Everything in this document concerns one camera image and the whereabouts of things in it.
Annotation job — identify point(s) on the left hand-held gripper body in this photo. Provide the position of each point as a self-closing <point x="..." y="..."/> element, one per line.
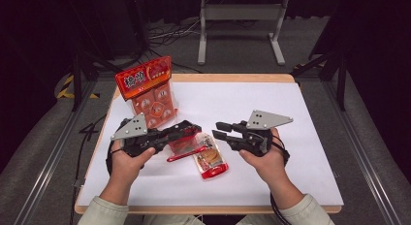
<point x="131" y="129"/>

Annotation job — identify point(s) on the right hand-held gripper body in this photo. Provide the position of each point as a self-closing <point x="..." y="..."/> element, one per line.
<point x="258" y="141"/>

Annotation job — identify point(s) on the small red black snack packet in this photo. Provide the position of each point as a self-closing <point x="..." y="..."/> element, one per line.
<point x="184" y="148"/>

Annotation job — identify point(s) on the clear plastic container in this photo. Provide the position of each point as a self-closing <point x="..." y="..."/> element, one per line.
<point x="132" y="111"/>

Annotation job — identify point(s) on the spouted food pouch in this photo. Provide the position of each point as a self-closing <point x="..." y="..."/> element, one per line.
<point x="211" y="160"/>

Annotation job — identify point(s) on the large orange snack packet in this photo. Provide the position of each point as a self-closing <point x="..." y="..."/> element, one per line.
<point x="145" y="79"/>

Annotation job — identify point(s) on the person's right hand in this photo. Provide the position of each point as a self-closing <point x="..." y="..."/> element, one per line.
<point x="271" y="168"/>

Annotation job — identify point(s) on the person's left hand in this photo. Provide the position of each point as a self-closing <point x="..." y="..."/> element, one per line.
<point x="126" y="168"/>

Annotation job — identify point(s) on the white table mat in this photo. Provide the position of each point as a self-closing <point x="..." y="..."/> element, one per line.
<point x="307" y="154"/>

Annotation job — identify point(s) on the black tripod stand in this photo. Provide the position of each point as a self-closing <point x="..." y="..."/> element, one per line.
<point x="341" y="82"/>
<point x="77" y="82"/>

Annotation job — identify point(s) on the yellow black floor tape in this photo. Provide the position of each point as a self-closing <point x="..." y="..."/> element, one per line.
<point x="66" y="89"/>

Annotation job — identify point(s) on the person's light trousers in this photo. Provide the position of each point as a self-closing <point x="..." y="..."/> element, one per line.
<point x="168" y="221"/>

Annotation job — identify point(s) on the grey metal stand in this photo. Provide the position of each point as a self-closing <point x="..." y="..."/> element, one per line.
<point x="242" y="12"/>

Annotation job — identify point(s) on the aluminium floor rail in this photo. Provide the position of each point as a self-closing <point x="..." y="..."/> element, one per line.
<point x="365" y="160"/>
<point x="48" y="173"/>

